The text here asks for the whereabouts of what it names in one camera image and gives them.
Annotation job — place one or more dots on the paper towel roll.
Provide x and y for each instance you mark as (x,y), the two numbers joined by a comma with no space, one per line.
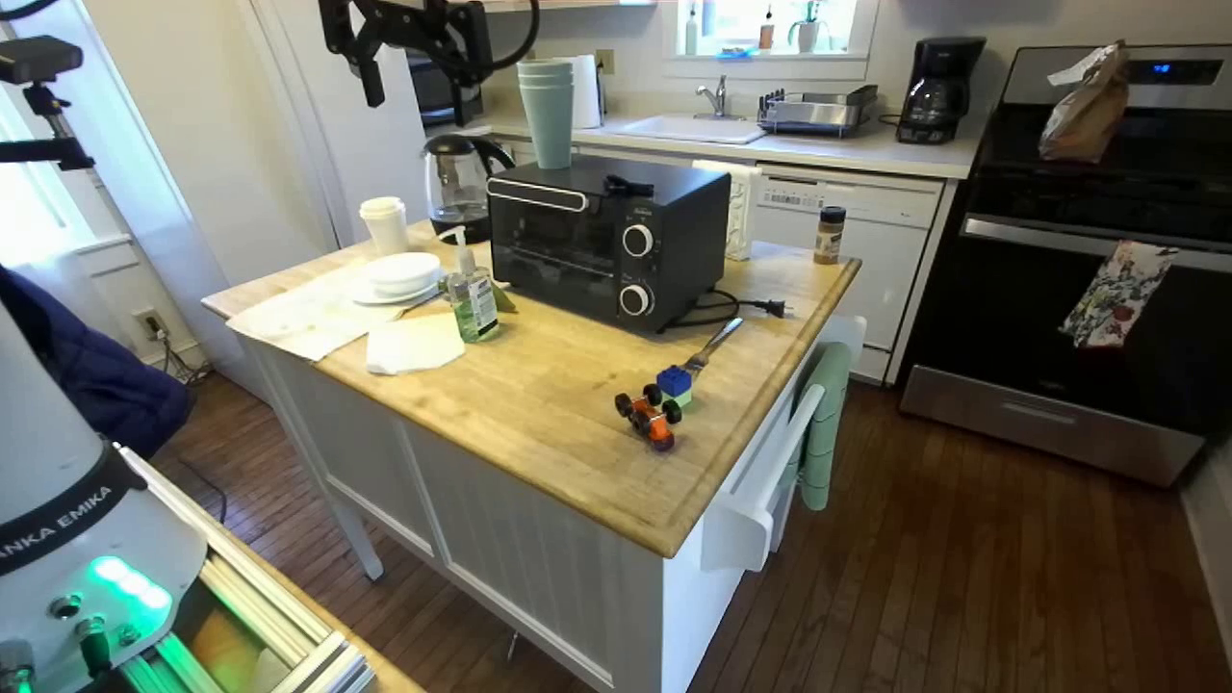
(587,89)

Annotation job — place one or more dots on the white dishwasher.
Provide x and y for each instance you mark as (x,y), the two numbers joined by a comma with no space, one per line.
(888,226)

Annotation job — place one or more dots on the blue sponge on sill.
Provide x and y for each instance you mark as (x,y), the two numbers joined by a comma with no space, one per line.
(736,56)

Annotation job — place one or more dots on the white bowl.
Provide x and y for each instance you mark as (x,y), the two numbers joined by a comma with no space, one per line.
(400,269)

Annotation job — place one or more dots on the camera tripod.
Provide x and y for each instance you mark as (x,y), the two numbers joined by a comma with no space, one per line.
(32,62)

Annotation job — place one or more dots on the white soap bottle on sill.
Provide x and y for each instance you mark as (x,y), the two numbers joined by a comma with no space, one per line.
(689,31)

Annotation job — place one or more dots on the stacked teal plastic cups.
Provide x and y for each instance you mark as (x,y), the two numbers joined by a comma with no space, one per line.
(548,106)

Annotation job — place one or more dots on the dish drying rack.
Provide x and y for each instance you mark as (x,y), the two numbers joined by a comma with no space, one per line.
(816,112)

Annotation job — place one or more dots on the white paper coffee cup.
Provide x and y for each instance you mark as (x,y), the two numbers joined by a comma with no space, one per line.
(382,223)

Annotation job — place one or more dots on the white folded napkin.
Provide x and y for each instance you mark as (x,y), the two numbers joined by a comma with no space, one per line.
(412,343)

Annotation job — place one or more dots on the white plate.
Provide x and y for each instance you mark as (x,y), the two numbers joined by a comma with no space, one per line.
(391,294)

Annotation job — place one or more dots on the black toaster oven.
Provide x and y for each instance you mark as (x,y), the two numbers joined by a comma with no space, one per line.
(630,244)

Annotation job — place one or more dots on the blue and green small cup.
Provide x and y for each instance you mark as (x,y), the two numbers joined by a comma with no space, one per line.
(676,388)

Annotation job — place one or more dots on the red bottle on sill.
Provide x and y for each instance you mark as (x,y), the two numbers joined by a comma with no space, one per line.
(768,31)

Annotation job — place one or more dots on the aluminium frame cart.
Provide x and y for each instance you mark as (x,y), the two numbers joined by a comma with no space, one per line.
(246,628)

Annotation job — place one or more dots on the brown paper bag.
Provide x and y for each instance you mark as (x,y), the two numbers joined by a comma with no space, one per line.
(1085,110)

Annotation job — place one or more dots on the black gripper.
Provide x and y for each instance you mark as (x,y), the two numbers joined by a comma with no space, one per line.
(453,31)

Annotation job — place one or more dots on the teal hanging towel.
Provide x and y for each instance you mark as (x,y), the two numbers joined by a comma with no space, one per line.
(816,454)

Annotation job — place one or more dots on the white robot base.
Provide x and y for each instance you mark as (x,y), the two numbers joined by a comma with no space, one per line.
(88,560)

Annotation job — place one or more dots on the black coffee maker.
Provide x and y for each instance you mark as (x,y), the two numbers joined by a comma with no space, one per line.
(936,89)

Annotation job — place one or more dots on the white base cabinets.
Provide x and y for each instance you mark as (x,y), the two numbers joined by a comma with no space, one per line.
(668,153)

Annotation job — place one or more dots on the large white paper towel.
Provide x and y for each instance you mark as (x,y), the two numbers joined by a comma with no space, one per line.
(314,319)

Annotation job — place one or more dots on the black glass electric kettle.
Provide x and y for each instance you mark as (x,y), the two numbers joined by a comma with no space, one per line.
(455,184)

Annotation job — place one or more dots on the kitchen sink faucet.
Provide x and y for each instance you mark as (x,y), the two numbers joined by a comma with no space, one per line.
(718,97)

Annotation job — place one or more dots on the black stainless kitchen stove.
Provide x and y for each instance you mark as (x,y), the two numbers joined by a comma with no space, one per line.
(1028,237)

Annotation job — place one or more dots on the spice jar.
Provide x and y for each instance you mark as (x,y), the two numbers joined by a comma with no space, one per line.
(830,233)

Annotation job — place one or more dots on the green hand soap bottle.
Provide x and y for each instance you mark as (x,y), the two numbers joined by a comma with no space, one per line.
(471,292)

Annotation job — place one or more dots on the white kitchen island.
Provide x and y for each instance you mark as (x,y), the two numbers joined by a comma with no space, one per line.
(513,474)

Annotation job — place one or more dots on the white sink basin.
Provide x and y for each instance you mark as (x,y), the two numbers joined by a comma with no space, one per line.
(727,131)

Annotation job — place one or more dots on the floral dish towel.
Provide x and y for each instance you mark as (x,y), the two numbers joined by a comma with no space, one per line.
(1119,294)

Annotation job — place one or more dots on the blue jacket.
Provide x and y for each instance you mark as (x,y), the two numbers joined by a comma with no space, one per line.
(107,388)

